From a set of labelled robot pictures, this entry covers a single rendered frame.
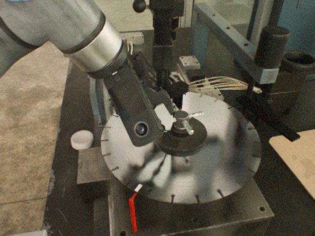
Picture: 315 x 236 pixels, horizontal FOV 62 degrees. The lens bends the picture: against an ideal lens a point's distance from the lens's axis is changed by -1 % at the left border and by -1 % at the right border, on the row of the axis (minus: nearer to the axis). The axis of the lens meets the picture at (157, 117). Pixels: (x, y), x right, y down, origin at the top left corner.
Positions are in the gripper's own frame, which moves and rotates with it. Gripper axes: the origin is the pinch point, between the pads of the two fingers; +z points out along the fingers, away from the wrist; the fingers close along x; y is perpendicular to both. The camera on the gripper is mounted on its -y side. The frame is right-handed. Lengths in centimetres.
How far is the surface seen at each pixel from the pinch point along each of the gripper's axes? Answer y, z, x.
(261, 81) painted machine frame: 9.4, 11.0, -21.3
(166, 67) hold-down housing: 8.7, -6.4, -5.3
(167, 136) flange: 0.2, 2.6, 0.8
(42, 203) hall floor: 38, 65, 104
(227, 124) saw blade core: 2.4, 11.0, -10.6
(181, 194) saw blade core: -12.8, 1.0, 0.5
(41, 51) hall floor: 243, 85, 152
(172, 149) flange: -3.2, 2.2, 0.4
